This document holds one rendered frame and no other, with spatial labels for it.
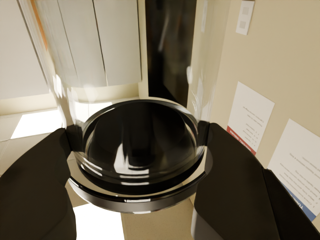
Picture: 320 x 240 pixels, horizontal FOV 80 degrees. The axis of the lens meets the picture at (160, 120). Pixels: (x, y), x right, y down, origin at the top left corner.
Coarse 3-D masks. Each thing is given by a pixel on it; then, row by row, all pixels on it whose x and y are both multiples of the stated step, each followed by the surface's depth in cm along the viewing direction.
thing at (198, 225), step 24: (216, 144) 10; (240, 144) 10; (216, 168) 8; (240, 168) 8; (216, 192) 7; (240, 192) 7; (264, 192) 7; (192, 216) 7; (216, 216) 6; (240, 216) 6; (264, 216) 6
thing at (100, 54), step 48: (48, 0) 6; (96, 0) 5; (144, 0) 6; (192, 0) 6; (48, 48) 7; (96, 48) 6; (144, 48) 6; (192, 48) 7; (96, 96) 7; (144, 96) 7; (192, 96) 8; (96, 144) 9; (144, 144) 8; (192, 144) 10; (96, 192) 10; (144, 192) 10
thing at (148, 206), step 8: (72, 184) 11; (80, 192) 10; (184, 192) 10; (192, 192) 11; (88, 200) 10; (96, 200) 10; (104, 200) 10; (160, 200) 10; (168, 200) 10; (176, 200) 10; (112, 208) 10; (120, 208) 10; (128, 208) 10; (136, 208) 10; (144, 208) 10; (152, 208) 10; (160, 208) 10
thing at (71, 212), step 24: (48, 144) 10; (24, 168) 8; (48, 168) 8; (0, 192) 7; (24, 192) 7; (48, 192) 7; (0, 216) 6; (24, 216) 6; (48, 216) 6; (72, 216) 7
